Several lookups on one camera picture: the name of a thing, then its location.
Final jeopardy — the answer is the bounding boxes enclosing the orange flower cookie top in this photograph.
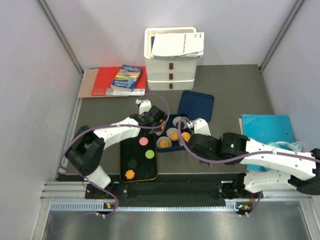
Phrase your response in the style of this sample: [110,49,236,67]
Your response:
[160,119,165,132]

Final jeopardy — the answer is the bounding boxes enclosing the orange small flower cookie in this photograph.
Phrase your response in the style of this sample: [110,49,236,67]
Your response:
[181,132,192,142]

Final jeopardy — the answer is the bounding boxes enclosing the orange round cookie bottom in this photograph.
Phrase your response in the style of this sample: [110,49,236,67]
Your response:
[159,140,170,148]

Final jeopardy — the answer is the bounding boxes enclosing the orange round cookie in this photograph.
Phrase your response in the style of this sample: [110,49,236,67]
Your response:
[169,133,179,141]
[159,140,170,148]

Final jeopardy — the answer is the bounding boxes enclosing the blue cookie tin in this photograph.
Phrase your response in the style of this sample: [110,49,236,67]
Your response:
[155,113,188,153]

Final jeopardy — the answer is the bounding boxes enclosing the blue tin lid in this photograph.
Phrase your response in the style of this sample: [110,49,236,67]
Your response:
[177,90,215,123]

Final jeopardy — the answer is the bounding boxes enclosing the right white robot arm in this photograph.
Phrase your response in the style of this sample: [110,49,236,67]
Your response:
[184,132,320,199]

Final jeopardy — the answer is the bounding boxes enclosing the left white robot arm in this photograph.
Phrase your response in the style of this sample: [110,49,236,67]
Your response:
[63,105,166,199]

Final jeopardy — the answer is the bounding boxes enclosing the white paper cup top-left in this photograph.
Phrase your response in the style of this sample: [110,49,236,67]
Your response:
[155,120,165,136]

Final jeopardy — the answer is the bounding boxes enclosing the white paper cup bottom-left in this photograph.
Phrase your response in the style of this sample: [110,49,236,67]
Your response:
[156,136,172,149]

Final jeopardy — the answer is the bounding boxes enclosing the white paper cup top-right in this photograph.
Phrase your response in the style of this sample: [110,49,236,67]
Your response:
[172,116,189,130]

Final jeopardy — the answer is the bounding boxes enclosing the pink round cookie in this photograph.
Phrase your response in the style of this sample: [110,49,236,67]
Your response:
[139,137,149,146]

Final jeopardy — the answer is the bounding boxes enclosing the white paper cup centre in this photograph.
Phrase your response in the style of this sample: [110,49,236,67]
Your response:
[166,127,179,142]

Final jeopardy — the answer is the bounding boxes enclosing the green round cookie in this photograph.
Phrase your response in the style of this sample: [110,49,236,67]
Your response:
[145,149,155,159]

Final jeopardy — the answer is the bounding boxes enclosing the white stacked drawer box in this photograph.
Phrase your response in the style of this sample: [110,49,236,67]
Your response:
[144,26,198,91]

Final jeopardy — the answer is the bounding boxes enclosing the blue paperback book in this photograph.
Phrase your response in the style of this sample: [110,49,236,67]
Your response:
[110,65,143,92]

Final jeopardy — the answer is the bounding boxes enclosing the black sandwich cookie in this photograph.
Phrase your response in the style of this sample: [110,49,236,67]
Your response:
[127,159,137,169]

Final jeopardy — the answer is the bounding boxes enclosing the black cookie tray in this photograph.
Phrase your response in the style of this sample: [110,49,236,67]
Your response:
[119,135,158,183]

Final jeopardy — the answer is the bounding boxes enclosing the orange flower cookie bottom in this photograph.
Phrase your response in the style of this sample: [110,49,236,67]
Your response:
[125,169,135,180]

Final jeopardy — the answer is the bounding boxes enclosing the teal folder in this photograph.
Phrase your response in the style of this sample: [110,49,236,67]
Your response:
[240,114,296,173]

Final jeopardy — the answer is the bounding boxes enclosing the red book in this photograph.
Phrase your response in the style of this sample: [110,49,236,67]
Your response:
[92,66,147,96]

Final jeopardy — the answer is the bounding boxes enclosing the white spiral notebook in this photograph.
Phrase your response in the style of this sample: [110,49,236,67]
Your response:
[150,32,205,60]

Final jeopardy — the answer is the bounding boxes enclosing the teal cat-ear headphones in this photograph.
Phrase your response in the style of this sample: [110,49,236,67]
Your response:
[268,141,302,152]

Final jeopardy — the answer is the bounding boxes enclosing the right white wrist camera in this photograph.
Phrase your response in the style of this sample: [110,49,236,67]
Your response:
[187,118,211,136]

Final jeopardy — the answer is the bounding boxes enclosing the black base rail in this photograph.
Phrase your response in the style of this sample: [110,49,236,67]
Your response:
[84,173,241,207]

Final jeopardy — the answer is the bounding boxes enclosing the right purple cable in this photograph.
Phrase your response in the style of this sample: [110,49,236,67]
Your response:
[176,117,320,165]

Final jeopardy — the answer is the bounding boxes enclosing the purple cable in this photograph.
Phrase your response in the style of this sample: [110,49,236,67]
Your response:
[60,93,171,216]
[176,117,320,165]

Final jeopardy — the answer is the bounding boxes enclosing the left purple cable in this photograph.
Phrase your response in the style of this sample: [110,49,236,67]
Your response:
[60,93,171,216]

